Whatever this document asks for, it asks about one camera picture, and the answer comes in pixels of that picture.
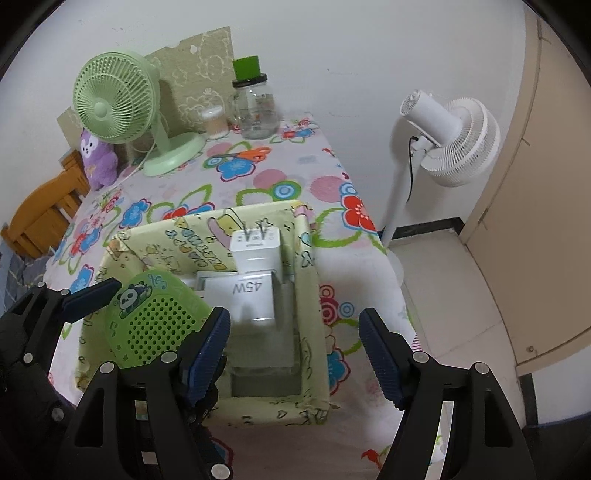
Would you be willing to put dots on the green cartoon printed board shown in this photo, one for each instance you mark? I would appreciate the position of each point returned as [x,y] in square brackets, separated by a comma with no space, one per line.
[203,64]

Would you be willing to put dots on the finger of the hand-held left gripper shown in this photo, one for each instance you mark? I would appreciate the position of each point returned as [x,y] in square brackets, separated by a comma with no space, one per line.
[37,378]
[92,297]

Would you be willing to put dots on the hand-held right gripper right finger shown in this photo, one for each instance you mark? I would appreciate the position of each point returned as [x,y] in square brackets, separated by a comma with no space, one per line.
[381,360]

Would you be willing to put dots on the purple plush bunny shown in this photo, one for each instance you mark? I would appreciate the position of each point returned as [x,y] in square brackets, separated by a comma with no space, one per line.
[99,161]

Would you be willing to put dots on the green desk fan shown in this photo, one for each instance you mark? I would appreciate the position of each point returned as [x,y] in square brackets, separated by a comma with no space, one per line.
[111,99]

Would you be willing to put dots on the grey plaid bedding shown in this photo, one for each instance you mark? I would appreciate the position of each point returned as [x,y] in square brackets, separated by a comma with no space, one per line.
[14,272]

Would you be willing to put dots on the clear cotton swab jar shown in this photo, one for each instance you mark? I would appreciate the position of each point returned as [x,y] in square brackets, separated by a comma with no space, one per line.
[214,124]

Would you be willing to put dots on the white power adapter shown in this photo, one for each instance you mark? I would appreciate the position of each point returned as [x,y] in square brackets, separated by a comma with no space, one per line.
[256,258]

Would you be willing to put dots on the beige door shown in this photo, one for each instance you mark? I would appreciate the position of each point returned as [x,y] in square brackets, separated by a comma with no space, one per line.
[545,207]

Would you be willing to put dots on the white charger box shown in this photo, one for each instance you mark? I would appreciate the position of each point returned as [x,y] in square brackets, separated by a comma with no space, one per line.
[249,300]

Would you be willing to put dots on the wooden chair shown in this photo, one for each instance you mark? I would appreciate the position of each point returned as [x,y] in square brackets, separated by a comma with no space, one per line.
[37,217]

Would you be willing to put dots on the yellow cartoon printed storage box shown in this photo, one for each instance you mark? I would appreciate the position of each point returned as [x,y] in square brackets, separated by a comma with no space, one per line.
[184,240]

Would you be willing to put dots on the green perforated panda case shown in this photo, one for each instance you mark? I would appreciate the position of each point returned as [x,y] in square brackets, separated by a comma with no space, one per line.
[157,323]

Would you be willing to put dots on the white standing fan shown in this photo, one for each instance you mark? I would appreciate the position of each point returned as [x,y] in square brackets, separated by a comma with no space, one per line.
[466,138]

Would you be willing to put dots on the glass mug jar green lid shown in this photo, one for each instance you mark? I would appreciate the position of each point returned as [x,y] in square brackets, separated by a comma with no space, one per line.
[256,115]

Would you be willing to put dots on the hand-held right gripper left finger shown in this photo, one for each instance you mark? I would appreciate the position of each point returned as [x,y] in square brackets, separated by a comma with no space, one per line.
[210,355]

